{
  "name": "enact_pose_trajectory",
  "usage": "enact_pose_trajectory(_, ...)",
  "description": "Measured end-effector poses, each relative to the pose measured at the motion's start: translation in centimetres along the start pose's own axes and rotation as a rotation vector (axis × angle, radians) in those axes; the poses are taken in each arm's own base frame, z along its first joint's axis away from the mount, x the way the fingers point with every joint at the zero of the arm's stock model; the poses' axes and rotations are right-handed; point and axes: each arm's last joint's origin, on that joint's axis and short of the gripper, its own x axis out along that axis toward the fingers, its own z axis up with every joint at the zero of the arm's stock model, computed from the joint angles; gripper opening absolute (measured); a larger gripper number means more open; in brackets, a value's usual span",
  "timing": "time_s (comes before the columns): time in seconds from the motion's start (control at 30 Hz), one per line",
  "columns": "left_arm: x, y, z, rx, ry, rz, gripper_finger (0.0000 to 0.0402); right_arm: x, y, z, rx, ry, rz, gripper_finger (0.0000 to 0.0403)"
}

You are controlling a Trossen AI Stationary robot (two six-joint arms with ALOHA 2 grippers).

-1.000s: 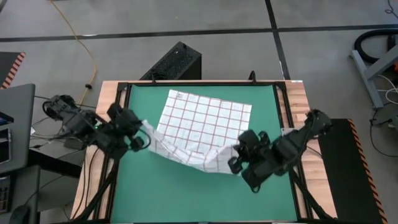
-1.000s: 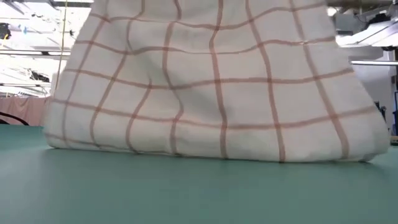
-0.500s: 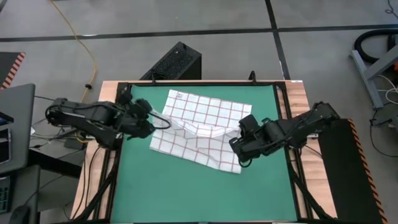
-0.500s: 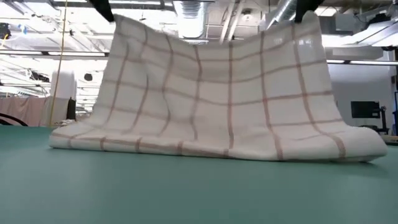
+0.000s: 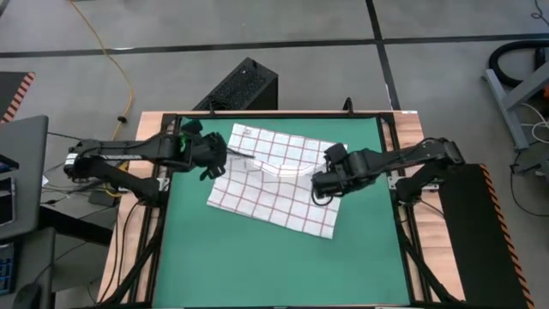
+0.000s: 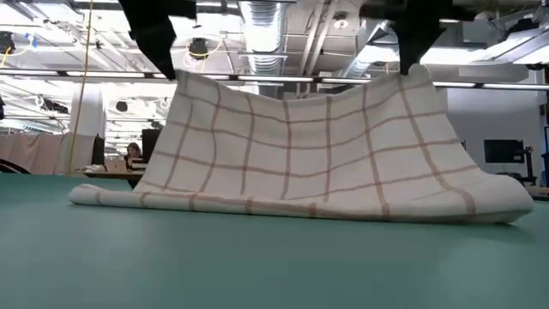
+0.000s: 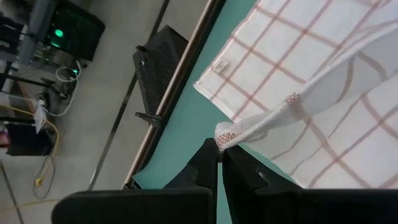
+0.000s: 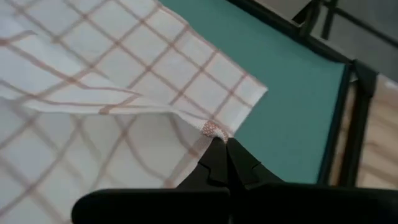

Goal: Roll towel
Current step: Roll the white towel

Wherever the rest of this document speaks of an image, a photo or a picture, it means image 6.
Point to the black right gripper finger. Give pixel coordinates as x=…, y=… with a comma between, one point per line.
x=414, y=43

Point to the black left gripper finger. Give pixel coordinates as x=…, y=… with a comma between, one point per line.
x=161, y=47

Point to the white red-checked towel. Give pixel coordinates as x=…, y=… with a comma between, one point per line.
x=300, y=163

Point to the black monitor on arm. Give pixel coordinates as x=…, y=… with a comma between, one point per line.
x=504, y=151

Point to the black hanging dome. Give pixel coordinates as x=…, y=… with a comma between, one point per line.
x=198, y=47

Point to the black monitor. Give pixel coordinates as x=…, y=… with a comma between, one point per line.
x=150, y=146

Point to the white round pillar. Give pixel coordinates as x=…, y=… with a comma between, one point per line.
x=88, y=116

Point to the person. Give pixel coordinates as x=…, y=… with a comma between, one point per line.
x=134, y=151

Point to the long ceiling light strip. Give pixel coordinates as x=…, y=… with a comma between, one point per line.
x=274, y=79

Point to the narrow black panel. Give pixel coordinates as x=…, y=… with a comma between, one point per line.
x=98, y=150

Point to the silver laptop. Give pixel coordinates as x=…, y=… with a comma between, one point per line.
x=116, y=165

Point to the beige curtain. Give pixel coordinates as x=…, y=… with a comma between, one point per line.
x=34, y=152

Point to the black monitor stand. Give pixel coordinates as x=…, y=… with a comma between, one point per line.
x=530, y=165

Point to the black desk equipment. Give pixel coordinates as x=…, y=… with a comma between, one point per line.
x=517, y=178

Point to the black arched object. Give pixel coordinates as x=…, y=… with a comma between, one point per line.
x=13, y=165

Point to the green table mat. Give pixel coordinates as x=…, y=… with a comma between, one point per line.
x=274, y=266

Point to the silver diagonal duct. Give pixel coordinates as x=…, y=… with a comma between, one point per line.
x=364, y=56

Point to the silver spiral duct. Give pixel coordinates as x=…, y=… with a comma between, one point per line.
x=262, y=26

